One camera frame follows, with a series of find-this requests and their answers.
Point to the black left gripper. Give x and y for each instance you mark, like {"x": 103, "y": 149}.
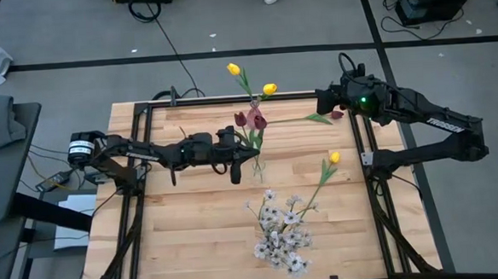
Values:
{"x": 202, "y": 150}

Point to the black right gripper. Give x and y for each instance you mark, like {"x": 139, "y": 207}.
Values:
{"x": 351, "y": 95}

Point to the white artificial flower spray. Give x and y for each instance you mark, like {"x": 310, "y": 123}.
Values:
{"x": 269, "y": 194}
{"x": 296, "y": 263}

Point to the yellow artificial tulip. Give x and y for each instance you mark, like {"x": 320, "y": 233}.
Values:
{"x": 270, "y": 89}
{"x": 334, "y": 157}
{"x": 233, "y": 69}

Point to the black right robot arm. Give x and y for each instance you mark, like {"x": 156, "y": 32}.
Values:
{"x": 444, "y": 122}

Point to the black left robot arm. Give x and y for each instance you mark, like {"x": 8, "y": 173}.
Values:
{"x": 147, "y": 151}

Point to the slim clear glass vase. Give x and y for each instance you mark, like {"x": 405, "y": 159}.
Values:
{"x": 259, "y": 175}

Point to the pink tinted glass vase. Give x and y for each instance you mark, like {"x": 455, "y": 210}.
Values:
{"x": 253, "y": 113}

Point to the white paper sheet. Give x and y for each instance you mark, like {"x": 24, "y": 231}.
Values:
{"x": 76, "y": 221}

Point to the black power adapter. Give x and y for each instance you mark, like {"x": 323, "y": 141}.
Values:
{"x": 55, "y": 180}

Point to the black side desk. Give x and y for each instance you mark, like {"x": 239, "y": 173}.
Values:
{"x": 3, "y": 182}

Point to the gray folded cloth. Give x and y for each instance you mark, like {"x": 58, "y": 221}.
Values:
{"x": 0, "y": 122}

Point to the black metal table frame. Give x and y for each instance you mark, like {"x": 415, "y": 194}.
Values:
{"x": 187, "y": 102}

